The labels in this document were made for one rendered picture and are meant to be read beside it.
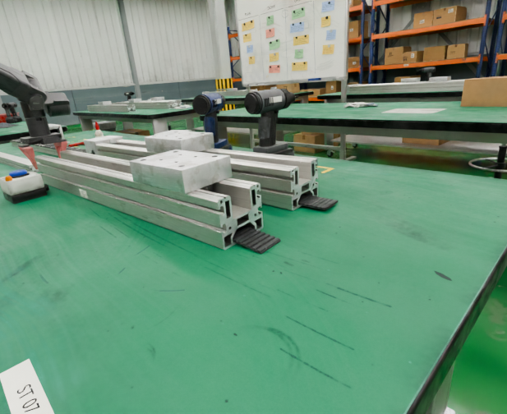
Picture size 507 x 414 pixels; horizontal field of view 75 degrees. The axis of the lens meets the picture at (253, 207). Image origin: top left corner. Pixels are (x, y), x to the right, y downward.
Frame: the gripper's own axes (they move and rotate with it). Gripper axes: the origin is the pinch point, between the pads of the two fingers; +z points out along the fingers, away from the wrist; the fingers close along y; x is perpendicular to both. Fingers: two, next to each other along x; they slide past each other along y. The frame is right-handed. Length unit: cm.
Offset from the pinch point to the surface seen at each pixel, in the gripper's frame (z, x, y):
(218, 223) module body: 0, -84, -5
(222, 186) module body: -3, -78, 3
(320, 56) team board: -38, 69, 290
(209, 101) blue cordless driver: -15, -41, 35
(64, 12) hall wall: -255, 1057, 473
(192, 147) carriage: -6, -53, 17
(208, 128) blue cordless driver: -7, -39, 35
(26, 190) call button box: 1.8, -21.0, -13.1
